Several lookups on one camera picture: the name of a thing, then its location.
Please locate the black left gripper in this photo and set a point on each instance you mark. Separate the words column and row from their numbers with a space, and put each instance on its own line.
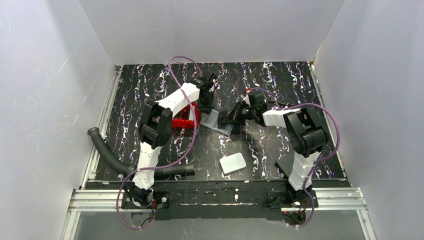
column 205, row 98

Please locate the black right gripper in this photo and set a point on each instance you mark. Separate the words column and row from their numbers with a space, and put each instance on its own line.
column 234, row 115

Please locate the grey leather card holder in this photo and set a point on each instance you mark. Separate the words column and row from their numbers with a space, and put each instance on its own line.
column 210, row 121

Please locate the red plastic bin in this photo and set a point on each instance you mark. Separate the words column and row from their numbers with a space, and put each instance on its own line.
column 186, row 119

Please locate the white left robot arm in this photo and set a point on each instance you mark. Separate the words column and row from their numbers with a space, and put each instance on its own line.
column 155, row 128

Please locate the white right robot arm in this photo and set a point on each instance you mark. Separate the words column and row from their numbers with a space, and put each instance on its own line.
column 304, row 129

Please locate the silver metal tin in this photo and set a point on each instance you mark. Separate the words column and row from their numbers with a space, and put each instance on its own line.
column 232, row 163

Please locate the black flat plate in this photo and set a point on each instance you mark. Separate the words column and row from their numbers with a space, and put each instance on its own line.
column 284, row 165

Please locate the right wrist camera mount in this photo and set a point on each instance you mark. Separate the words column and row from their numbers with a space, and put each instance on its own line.
column 244, row 96

